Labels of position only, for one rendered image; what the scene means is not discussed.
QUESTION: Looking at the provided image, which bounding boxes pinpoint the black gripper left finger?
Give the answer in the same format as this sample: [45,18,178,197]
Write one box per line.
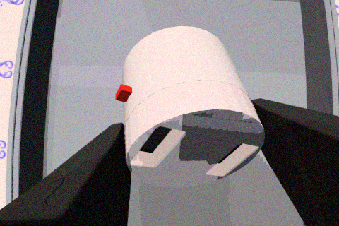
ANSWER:
[0,122,131,226]

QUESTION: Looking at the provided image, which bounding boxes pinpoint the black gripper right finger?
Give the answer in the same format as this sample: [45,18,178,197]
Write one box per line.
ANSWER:
[251,99,339,226]

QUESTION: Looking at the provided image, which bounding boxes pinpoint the grey tray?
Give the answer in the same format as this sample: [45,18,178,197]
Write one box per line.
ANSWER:
[6,0,339,226]

